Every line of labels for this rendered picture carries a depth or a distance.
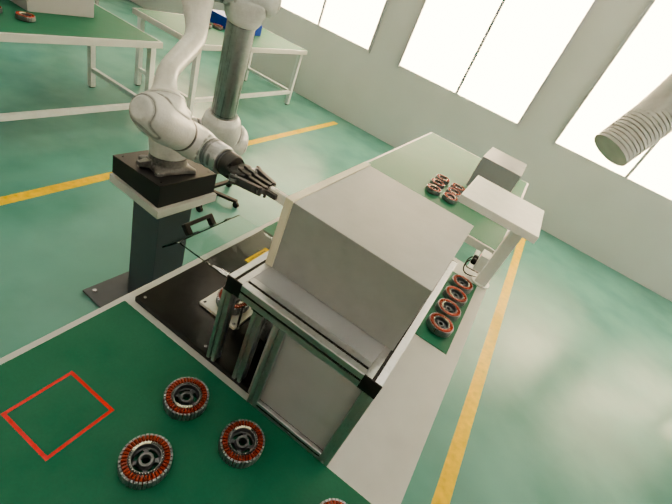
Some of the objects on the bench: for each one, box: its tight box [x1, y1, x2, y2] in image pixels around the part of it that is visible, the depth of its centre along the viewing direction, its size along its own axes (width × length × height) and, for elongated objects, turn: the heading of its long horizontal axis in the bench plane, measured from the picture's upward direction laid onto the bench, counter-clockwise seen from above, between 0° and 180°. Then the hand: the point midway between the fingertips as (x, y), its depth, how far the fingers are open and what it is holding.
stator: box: [163, 377, 209, 421], centre depth 104 cm, size 11×11×4 cm
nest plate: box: [199, 287, 253, 330], centre depth 134 cm, size 15×15×1 cm
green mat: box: [0, 301, 371, 504], centre depth 88 cm, size 94×61×1 cm, turn 35°
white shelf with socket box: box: [458, 175, 544, 289], centre depth 190 cm, size 35×37×46 cm
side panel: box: [247, 326, 374, 467], centre depth 101 cm, size 28×3×32 cm, turn 35°
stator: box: [218, 419, 265, 469], centre depth 100 cm, size 11×11×4 cm
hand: (279, 196), depth 111 cm, fingers closed
